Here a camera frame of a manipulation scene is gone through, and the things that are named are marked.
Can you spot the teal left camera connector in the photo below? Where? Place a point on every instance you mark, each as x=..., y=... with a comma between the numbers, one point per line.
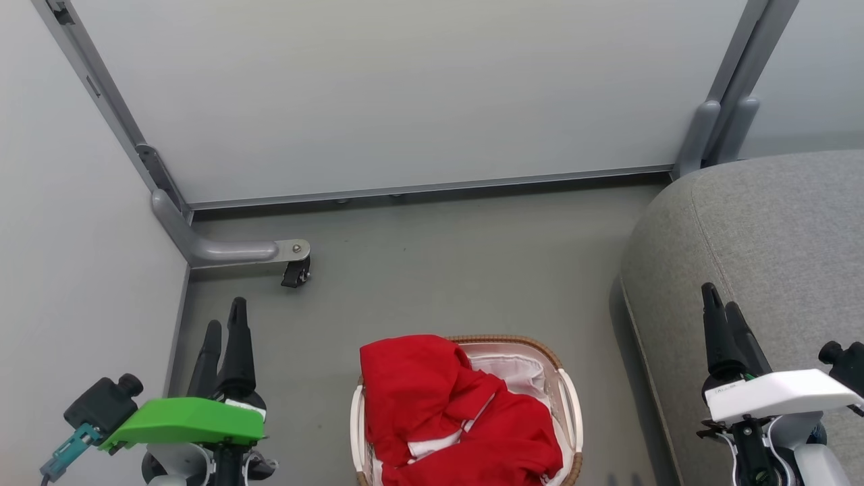
x=67, y=449

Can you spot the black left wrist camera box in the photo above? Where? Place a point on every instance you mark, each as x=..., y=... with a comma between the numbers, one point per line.
x=101, y=405

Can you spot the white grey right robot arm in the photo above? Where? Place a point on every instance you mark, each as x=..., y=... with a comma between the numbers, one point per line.
x=776, y=452

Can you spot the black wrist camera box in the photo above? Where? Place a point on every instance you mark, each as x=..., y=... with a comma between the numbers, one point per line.
x=101, y=405
x=847, y=368

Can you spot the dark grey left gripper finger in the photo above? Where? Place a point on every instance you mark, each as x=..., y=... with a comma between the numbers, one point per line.
x=208, y=364
x=239, y=358

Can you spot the wicker laundry basket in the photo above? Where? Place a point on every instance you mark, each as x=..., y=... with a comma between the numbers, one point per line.
x=570, y=405

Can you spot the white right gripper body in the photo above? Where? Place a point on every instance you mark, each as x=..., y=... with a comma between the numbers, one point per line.
x=776, y=395

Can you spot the grey partition post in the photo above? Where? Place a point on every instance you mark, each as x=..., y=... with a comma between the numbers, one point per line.
x=749, y=67
x=101, y=94

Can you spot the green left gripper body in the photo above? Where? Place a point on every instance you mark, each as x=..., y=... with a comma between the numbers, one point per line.
x=185, y=422

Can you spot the grey fabric sofa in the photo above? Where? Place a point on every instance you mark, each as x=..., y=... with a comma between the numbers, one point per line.
x=763, y=256

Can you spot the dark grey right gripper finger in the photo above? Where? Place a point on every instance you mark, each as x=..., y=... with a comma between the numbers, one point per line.
x=750, y=347
x=719, y=337

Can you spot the black caster wheel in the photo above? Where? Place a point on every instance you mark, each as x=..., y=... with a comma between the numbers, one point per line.
x=295, y=273

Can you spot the red garment with white stripes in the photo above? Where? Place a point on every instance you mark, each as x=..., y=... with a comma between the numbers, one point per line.
x=506, y=439

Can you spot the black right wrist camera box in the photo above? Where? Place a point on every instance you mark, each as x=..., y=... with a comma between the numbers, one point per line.
x=847, y=368

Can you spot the plain red garment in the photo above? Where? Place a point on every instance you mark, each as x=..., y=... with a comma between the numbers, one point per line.
x=405, y=385

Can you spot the white basket liner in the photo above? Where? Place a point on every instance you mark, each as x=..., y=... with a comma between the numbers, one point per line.
x=516, y=368

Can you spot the grey partition foot with caster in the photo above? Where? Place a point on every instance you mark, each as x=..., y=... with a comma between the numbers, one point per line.
x=216, y=250

